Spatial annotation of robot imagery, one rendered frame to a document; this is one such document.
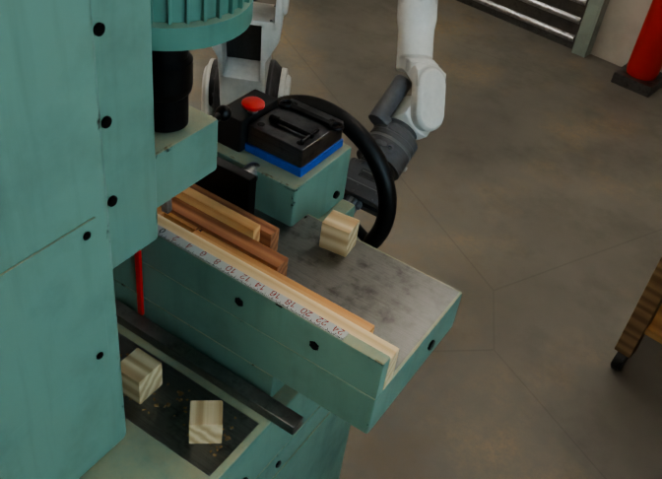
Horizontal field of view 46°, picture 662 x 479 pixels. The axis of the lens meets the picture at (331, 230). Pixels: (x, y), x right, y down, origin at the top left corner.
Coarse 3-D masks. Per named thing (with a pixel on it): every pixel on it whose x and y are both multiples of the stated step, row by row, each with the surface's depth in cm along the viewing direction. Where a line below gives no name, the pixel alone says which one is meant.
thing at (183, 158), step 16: (192, 112) 87; (192, 128) 84; (208, 128) 85; (160, 144) 81; (176, 144) 82; (192, 144) 84; (208, 144) 87; (160, 160) 80; (176, 160) 83; (192, 160) 85; (208, 160) 88; (160, 176) 82; (176, 176) 84; (192, 176) 87; (160, 192) 83; (176, 192) 86
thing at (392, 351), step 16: (160, 224) 90; (176, 224) 90; (192, 240) 88; (224, 256) 87; (256, 272) 85; (272, 288) 84; (288, 288) 84; (304, 304) 82; (336, 320) 81; (368, 336) 80; (384, 352) 78; (384, 384) 80
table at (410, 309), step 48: (288, 240) 98; (144, 288) 94; (336, 288) 92; (384, 288) 93; (432, 288) 94; (240, 336) 88; (384, 336) 87; (432, 336) 90; (288, 384) 87; (336, 384) 82
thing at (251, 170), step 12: (228, 168) 92; (240, 168) 92; (252, 168) 98; (204, 180) 95; (216, 180) 94; (228, 180) 93; (240, 180) 91; (252, 180) 91; (216, 192) 95; (228, 192) 94; (240, 192) 92; (252, 192) 92; (240, 204) 94; (252, 204) 94
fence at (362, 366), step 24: (168, 264) 89; (192, 264) 86; (192, 288) 88; (216, 288) 86; (240, 288) 83; (240, 312) 86; (264, 312) 83; (288, 312) 81; (288, 336) 83; (312, 336) 80; (312, 360) 82; (336, 360) 80; (360, 360) 78; (384, 360) 77; (360, 384) 80
